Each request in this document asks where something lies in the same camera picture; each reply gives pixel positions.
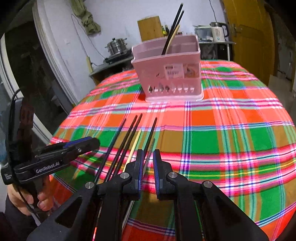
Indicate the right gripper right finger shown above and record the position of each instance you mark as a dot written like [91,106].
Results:
[165,185]

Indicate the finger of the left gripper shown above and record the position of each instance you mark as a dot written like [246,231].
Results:
[76,142]

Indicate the wooden cutting board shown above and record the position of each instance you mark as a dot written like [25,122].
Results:
[150,28]

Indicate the stainless steel steamer pot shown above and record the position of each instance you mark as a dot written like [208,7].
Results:
[116,46]

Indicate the light wooden chopstick on table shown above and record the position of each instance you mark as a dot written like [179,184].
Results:
[133,149]

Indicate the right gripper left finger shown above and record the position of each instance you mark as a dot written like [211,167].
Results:
[132,190]

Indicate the white electric kettle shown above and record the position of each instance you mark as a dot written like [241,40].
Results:
[220,31]

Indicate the yellow wooden door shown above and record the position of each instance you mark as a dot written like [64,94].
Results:
[251,29]

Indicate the light wooden chopstick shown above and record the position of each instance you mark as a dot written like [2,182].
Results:
[172,37]
[133,149]

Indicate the pink plastic utensil holder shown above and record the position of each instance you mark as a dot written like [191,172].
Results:
[173,76]

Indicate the low wooden shelf cabinet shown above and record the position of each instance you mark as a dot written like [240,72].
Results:
[106,70]

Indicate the plaid tablecloth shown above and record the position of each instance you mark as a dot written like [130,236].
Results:
[239,136]

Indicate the dark oil bottle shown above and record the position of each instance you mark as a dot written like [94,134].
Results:
[167,30]

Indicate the metal kitchen table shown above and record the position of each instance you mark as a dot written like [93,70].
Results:
[213,50]

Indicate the induction cooker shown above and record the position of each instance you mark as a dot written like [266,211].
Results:
[118,56]

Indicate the person left hand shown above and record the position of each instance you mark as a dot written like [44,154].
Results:
[45,197]

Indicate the green hanging cloth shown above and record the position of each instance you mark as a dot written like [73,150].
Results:
[79,9]

